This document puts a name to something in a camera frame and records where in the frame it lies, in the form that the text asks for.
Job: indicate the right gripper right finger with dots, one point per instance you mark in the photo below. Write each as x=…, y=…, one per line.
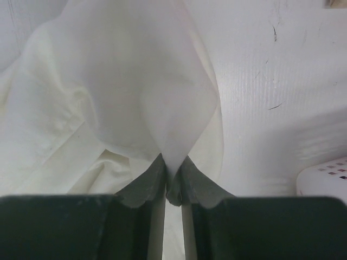
x=219, y=225

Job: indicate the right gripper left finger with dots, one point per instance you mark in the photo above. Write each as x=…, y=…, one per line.
x=125, y=225

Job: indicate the cream white t shirt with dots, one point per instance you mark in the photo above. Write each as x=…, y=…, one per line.
x=99, y=93

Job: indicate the white plastic basket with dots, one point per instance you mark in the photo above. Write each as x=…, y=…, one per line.
x=326, y=179

